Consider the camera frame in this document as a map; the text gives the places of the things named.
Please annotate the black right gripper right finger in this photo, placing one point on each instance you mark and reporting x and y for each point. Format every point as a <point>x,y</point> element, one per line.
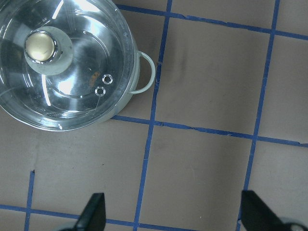
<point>256,215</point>

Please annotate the glass pot lid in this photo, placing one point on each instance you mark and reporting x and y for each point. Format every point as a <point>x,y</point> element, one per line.
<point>72,60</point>

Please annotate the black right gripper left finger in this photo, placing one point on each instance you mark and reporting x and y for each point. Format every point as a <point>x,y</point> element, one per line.
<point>93,217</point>

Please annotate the pale green cooking pot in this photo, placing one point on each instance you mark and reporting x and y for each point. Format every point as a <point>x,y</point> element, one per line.
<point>134,79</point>

